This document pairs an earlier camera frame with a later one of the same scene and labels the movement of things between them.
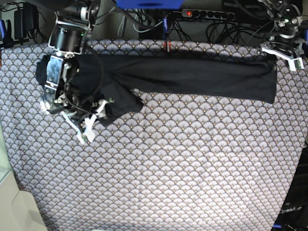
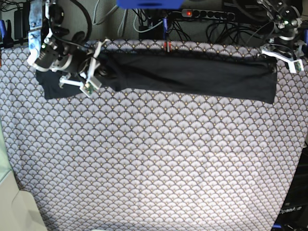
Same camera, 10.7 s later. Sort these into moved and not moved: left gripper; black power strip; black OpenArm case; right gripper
Moved: left gripper
Not moved: black OpenArm case; right gripper; black power strip
